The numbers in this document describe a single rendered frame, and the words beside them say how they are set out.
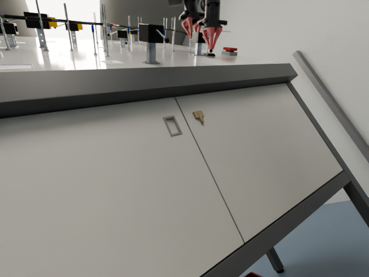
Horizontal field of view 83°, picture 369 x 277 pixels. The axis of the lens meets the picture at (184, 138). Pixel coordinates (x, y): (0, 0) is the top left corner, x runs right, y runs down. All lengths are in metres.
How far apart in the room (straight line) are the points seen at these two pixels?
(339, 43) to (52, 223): 1.93
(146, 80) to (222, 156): 0.27
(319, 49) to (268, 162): 1.48
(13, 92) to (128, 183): 0.25
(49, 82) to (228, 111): 0.46
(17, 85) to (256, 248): 0.57
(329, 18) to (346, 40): 0.21
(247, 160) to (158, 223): 0.30
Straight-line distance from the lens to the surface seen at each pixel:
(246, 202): 0.56
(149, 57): 0.64
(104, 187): 0.43
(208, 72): 0.64
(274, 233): 0.60
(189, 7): 1.07
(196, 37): 0.98
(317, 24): 2.05
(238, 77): 0.71
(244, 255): 0.53
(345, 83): 1.96
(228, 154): 0.57
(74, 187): 0.43
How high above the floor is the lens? 0.54
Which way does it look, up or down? 15 degrees up
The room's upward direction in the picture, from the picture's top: 25 degrees counter-clockwise
